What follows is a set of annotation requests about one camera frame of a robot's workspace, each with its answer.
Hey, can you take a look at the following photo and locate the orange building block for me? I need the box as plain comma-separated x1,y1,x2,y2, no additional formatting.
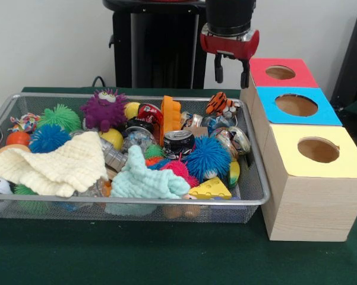
160,95,182,146

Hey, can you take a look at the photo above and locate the cream knitted cloth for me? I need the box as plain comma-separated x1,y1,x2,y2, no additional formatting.
0,130,109,198

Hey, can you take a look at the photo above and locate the mint knitted cloth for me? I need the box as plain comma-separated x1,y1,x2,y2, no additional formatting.
109,144,191,200

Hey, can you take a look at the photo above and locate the orange striped tiger plush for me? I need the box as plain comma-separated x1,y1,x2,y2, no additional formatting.
205,91,241,117

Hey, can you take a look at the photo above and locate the blue spiky rubber ball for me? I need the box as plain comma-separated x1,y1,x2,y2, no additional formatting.
185,135,232,183
29,123,72,154

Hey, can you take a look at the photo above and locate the orange rubber ball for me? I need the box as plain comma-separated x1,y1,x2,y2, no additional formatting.
5,131,32,147

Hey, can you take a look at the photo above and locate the shallow metal mesh bin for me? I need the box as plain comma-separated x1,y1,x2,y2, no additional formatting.
0,92,270,224

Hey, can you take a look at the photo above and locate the yellow cheese wedge toy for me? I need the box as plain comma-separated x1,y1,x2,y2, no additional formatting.
188,176,232,200

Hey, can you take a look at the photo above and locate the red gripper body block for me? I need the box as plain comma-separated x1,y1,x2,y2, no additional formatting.
200,23,261,62

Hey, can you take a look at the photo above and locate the green spiky rubber ball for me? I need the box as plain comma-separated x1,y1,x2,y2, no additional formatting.
36,103,83,133

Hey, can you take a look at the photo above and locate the dark green table cloth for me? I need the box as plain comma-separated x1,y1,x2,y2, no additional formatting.
0,86,357,285

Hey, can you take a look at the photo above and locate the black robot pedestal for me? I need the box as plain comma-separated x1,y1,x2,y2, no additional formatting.
102,0,228,89

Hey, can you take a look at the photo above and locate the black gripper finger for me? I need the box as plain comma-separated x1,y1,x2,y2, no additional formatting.
239,58,250,89
213,52,225,84

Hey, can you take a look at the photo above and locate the green cloth side table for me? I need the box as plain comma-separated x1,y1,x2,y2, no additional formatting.
343,94,357,119

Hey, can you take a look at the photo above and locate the purple spiky monster toy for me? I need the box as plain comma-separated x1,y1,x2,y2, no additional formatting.
80,88,129,133

